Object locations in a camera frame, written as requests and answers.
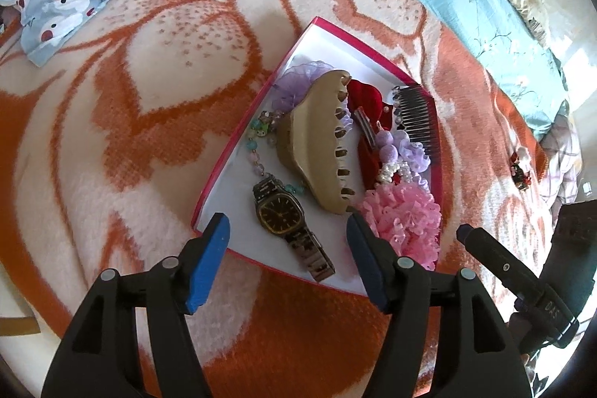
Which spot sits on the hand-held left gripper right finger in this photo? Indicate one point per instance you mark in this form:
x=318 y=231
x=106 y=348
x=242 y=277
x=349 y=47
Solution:
x=368 y=258

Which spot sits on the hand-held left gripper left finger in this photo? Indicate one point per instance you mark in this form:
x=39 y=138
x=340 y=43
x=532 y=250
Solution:
x=210 y=258

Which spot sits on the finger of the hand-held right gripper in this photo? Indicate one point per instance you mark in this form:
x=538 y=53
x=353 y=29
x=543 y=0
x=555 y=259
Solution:
x=494 y=258

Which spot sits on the pink lace scrunchie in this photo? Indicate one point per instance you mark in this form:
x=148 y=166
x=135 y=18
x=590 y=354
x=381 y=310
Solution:
x=405 y=216

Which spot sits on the red-edged white tray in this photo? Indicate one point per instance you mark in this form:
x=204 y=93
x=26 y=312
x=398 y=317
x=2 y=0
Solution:
x=242 y=211

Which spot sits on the dark metal wristwatch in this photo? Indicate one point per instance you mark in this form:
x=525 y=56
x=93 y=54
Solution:
x=282 y=214

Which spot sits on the dark tortoiseshell barrette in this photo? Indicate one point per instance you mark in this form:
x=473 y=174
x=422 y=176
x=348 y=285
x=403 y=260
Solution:
x=364 y=123

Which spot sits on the beige hair claw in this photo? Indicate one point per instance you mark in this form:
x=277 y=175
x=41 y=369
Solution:
x=308 y=132

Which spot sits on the red velvet bow hair clip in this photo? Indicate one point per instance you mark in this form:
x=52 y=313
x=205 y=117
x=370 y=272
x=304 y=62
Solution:
x=366 y=92

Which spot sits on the small doll hair clip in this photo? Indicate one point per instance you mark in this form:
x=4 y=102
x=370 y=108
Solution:
x=521 y=169

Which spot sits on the plaid cloth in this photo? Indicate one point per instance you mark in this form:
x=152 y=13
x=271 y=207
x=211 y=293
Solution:
x=564 y=155

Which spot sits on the black hair comb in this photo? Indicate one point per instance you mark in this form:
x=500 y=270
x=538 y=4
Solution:
x=419 y=118

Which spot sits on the orange and cream blanket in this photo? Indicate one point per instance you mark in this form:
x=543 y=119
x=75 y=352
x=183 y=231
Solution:
x=140 y=99

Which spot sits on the purple lace scrunchie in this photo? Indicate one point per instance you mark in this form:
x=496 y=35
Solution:
x=291 y=88

